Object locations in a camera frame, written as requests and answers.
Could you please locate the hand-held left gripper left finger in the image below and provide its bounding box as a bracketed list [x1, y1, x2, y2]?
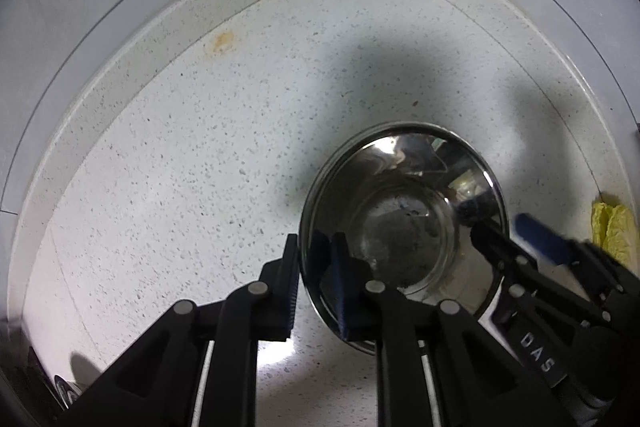
[60, 234, 301, 427]

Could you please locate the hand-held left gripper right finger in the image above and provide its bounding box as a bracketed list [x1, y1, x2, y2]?
[329, 231, 576, 427]

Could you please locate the yellow cloth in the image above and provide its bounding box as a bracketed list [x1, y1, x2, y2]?
[591, 202, 640, 264]

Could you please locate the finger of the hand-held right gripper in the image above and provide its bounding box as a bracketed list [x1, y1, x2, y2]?
[515, 213, 640, 309]
[469, 220, 582, 324]

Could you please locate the large steel bowl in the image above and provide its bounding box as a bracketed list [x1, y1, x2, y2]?
[298, 122, 509, 354]

